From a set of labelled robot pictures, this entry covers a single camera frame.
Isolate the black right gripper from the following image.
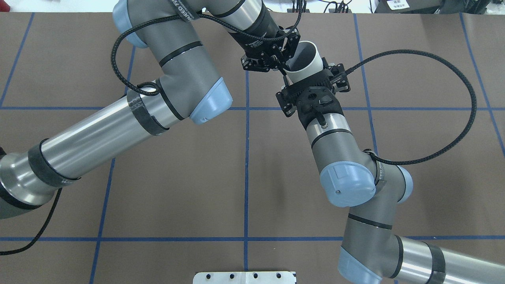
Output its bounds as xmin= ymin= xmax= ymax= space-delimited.
xmin=275 ymin=63 xmax=351 ymax=130

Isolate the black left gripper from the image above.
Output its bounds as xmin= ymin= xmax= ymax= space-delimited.
xmin=229 ymin=20 xmax=301 ymax=76

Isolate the white HOME mug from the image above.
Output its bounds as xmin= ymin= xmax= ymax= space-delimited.
xmin=284 ymin=40 xmax=324 ymax=83

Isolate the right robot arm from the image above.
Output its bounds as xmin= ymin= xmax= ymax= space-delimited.
xmin=282 ymin=63 xmax=504 ymax=284

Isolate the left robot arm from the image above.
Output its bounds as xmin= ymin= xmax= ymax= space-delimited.
xmin=1 ymin=0 xmax=301 ymax=219

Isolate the brown table mat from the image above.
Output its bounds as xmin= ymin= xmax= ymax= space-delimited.
xmin=1 ymin=13 xmax=504 ymax=284

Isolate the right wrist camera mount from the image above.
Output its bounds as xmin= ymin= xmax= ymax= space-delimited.
xmin=283 ymin=70 xmax=322 ymax=100

